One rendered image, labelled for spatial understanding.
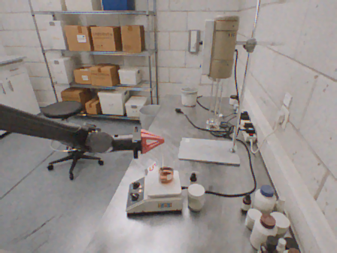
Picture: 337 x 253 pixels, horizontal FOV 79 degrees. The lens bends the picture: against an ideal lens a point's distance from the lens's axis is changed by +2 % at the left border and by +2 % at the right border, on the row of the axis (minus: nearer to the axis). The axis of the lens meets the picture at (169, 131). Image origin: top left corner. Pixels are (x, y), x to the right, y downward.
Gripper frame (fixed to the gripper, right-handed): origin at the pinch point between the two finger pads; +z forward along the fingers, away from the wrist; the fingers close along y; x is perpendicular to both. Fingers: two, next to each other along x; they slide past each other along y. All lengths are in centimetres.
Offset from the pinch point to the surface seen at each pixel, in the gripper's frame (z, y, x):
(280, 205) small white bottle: 38.3, -13.8, 20.2
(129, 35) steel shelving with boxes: -18, 214, -18
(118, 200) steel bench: -16.8, 0.5, 25.9
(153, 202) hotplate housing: -3.7, -7.3, 20.4
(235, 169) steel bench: 34.9, 11.9, 25.6
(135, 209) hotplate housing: -10.0, -6.9, 23.2
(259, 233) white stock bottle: 25.3, -23.2, 19.0
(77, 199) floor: -66, 76, 101
